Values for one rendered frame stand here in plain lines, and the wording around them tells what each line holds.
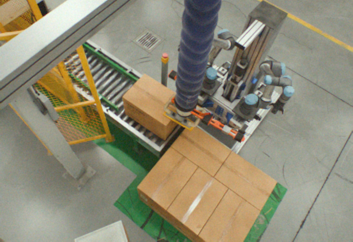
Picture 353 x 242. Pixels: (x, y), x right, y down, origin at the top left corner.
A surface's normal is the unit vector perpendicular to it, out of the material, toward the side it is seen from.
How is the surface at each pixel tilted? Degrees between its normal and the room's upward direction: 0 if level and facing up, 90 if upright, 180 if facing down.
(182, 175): 0
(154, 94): 0
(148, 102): 0
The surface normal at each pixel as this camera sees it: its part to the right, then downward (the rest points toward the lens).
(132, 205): 0.06, -0.49
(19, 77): 0.80, 0.54
